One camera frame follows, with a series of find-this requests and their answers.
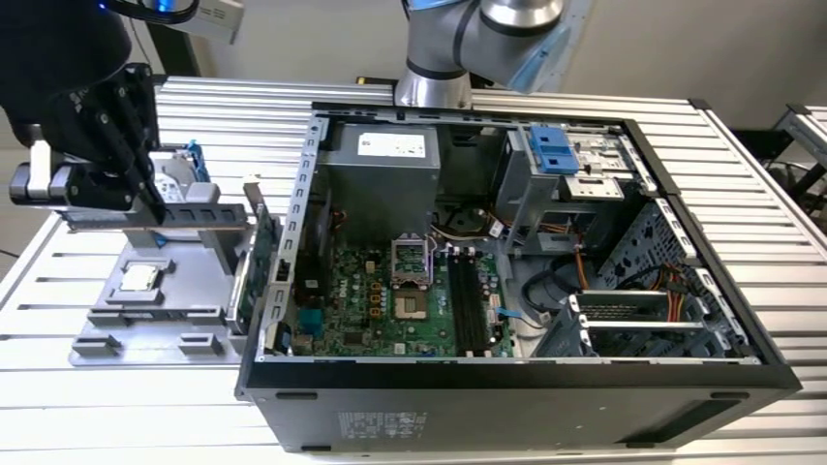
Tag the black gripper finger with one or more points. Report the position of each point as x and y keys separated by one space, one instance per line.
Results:
x=129 y=140
x=145 y=106

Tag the RAM stick with black chips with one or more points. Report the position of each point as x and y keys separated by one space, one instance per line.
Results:
x=155 y=317
x=207 y=215

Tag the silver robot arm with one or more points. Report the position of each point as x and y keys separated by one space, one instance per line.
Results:
x=439 y=43

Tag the RAM slot with white clips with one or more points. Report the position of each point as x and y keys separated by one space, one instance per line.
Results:
x=463 y=300
x=481 y=300

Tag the hard disk in blue carrier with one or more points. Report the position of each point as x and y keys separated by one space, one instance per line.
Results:
x=175 y=179

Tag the grey parts rack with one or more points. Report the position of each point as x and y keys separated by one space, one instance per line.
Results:
x=187 y=271

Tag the silver CPU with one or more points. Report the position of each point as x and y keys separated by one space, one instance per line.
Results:
x=139 y=278

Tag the green graphics card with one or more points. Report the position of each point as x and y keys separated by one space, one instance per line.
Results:
x=259 y=271

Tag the black case fan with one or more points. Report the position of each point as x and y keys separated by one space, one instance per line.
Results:
x=319 y=261

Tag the grey power supply unit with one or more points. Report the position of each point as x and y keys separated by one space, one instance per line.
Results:
x=381 y=194

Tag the teal port connector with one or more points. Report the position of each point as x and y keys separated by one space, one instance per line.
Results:
x=311 y=322

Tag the black chipset chip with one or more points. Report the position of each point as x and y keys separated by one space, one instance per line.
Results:
x=353 y=338

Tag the CPU socket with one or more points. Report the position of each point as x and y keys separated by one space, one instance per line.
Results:
x=409 y=305

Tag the green motherboard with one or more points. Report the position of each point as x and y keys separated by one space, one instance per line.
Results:
x=413 y=339

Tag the silver drive bay cage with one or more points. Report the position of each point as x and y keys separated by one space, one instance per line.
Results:
x=523 y=203

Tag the blue plastic drive latch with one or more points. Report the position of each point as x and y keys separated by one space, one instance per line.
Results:
x=549 y=145

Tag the black open PC case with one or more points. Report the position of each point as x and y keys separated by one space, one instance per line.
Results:
x=452 y=416

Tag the metal disk bay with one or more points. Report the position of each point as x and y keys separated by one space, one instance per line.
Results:
x=639 y=325

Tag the metal slat side table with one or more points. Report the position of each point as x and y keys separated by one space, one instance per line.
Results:
x=807 y=121

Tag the black camera bracket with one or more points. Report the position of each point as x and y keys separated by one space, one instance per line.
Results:
x=100 y=191

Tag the black upright post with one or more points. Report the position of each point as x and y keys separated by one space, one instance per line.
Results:
x=180 y=53

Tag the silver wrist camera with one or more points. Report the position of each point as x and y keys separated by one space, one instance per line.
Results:
x=219 y=21
x=39 y=172

